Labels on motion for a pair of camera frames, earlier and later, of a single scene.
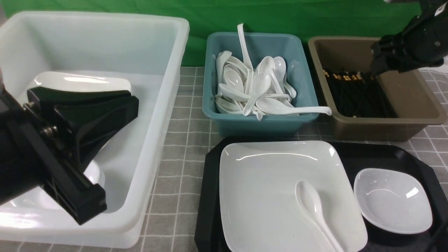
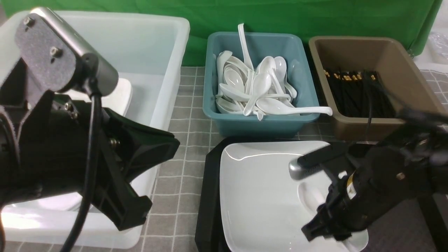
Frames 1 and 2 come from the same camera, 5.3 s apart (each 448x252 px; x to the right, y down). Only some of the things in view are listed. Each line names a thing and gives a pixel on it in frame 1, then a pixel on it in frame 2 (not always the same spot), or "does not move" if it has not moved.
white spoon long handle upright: (247, 61) does not move
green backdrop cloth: (312, 18) does not move
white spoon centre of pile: (260, 82) does not move
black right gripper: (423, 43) → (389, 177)
